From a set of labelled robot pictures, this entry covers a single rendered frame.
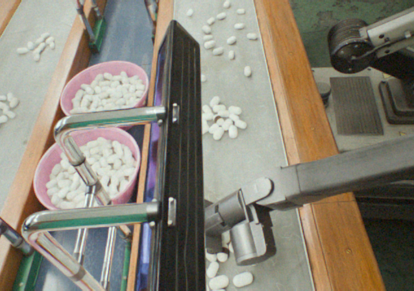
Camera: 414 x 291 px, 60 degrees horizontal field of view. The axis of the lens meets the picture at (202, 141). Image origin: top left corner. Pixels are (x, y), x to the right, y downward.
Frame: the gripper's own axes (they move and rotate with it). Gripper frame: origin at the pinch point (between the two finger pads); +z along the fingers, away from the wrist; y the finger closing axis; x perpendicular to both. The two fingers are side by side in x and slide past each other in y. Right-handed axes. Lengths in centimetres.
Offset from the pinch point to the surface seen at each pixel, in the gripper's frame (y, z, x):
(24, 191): -14.8, 28.2, -25.6
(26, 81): -61, 41, -33
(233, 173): -16.3, -8.5, 9.5
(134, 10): -109, 23, -8
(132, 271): 6.4, 6.4, -6.7
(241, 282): 9.8, -9.4, 7.6
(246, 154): -21.5, -11.2, 11.9
